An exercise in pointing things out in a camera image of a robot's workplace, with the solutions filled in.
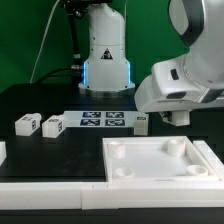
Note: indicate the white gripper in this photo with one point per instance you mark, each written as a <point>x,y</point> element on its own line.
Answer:
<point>169,89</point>

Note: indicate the white square table top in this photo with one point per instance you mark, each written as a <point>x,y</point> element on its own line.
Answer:
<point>144,159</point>

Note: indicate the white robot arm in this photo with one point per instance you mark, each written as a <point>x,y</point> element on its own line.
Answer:
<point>194,80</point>

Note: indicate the white right fence wall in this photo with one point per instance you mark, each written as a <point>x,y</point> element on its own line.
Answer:
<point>210,157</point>

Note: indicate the white fence wall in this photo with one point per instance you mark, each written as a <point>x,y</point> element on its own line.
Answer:
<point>89,196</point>
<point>210,157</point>
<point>3,153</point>

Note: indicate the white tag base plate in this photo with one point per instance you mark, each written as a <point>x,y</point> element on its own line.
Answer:
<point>103,119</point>

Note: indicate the white front fence wall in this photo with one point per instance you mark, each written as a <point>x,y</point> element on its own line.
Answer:
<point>89,196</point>

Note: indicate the white left fence wall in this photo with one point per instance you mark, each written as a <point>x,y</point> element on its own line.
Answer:
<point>3,153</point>

